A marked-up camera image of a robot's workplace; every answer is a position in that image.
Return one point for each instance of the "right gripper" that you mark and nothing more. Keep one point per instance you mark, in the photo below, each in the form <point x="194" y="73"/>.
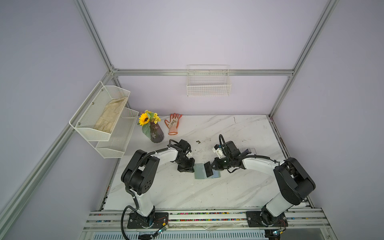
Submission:
<point x="215" y="164"/>

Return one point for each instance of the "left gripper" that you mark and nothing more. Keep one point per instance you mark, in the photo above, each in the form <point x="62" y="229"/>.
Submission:
<point x="189" y="168"/>

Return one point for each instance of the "black credit card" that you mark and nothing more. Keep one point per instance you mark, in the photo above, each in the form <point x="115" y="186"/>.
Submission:
<point x="208" y="169"/>

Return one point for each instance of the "green card holder wallet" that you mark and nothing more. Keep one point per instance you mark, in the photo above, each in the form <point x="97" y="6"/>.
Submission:
<point x="204" y="171"/>

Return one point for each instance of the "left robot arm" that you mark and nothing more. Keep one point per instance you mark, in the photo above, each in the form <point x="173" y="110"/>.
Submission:
<point x="139" y="174"/>

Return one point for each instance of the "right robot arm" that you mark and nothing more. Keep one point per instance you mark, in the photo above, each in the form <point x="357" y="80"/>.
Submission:
<point x="293" y="181"/>

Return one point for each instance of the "clear acrylic card box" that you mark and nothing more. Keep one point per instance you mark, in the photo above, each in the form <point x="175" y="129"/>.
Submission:
<point x="248" y="151"/>

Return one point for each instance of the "dark glass vase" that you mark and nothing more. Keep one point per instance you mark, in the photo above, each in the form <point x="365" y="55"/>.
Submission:
<point x="156" y="133"/>

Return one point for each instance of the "orange work glove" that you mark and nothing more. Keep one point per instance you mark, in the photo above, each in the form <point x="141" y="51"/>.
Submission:
<point x="173" y="123"/>

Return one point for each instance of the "yellow sunflower bouquet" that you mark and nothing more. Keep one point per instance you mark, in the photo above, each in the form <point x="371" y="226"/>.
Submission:
<point x="148" y="117"/>

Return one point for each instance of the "white mesh lower shelf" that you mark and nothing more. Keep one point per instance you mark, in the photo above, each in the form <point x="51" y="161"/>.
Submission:
<point x="116" y="146"/>

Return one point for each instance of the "white mesh shelf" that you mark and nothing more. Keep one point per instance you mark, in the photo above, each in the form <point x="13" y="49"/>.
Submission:
<point x="85" y="118"/>
<point x="116" y="146"/>

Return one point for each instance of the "beige cloth in shelf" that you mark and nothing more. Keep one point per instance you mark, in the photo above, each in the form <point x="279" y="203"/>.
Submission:
<point x="110" y="115"/>

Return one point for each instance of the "white mesh upper shelf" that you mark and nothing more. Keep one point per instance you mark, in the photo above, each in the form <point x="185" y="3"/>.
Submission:
<point x="85" y="118"/>

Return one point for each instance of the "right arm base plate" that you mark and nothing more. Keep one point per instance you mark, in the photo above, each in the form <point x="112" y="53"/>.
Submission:
<point x="265" y="219"/>

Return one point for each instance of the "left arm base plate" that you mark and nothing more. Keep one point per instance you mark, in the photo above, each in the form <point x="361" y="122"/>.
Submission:
<point x="153" y="221"/>

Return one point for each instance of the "white wire wall basket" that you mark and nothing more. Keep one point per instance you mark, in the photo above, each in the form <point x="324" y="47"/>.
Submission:
<point x="208" y="81"/>

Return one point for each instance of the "aluminium front rail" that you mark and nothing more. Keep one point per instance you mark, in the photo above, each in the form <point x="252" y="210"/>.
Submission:
<point x="303" y="218"/>

